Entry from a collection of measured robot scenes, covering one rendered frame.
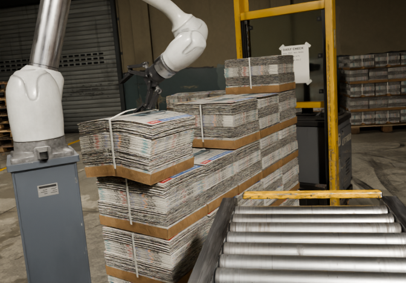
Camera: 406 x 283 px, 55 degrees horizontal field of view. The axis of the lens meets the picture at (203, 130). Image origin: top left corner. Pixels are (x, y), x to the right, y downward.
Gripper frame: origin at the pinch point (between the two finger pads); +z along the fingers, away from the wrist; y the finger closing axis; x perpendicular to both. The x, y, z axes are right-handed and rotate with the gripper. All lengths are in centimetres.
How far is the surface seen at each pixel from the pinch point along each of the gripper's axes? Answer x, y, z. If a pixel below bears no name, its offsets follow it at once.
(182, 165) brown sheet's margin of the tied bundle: 4.9, 35.5, -4.4
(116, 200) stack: -9.6, 35.4, 23.8
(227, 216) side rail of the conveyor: -24, 58, -34
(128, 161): -15.3, 25.9, 1.6
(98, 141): -15.0, 12.4, 12.0
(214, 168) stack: 26.8, 42.0, -2.5
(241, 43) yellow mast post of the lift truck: 161, -37, 13
